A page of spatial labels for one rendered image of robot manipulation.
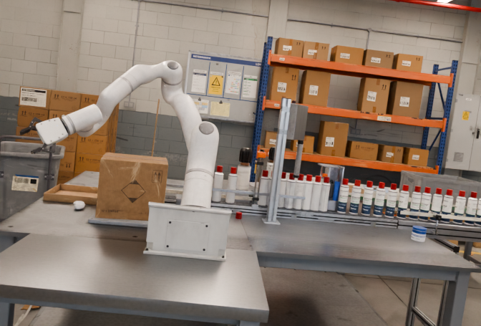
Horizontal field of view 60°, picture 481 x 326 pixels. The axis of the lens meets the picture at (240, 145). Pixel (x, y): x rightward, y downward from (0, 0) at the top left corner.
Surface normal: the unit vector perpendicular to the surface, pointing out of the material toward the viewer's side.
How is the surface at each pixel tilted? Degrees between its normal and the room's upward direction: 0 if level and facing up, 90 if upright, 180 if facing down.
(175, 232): 90
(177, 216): 90
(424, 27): 90
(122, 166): 90
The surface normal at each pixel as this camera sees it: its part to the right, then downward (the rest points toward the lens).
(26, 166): 0.35, 0.18
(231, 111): 0.04, 0.08
